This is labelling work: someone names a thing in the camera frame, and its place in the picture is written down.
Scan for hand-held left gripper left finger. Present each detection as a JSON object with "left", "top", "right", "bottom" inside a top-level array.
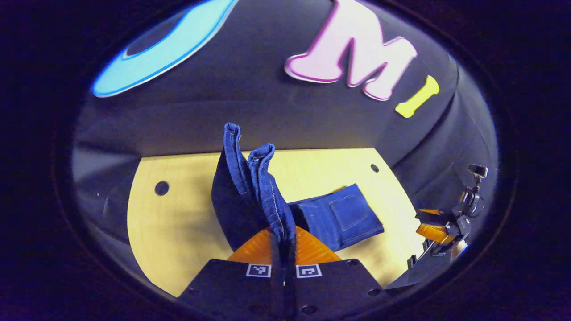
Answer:
[{"left": 178, "top": 226, "right": 286, "bottom": 321}]

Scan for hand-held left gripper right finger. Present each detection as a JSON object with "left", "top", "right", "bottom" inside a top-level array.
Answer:
[{"left": 284, "top": 225, "right": 393, "bottom": 321}]

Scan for blue denim jeans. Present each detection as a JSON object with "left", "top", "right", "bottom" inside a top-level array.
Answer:
[{"left": 211, "top": 122, "right": 385, "bottom": 252}]

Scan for black backdrop cloth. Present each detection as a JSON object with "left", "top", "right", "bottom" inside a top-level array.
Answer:
[{"left": 71, "top": 0, "right": 499, "bottom": 286}]

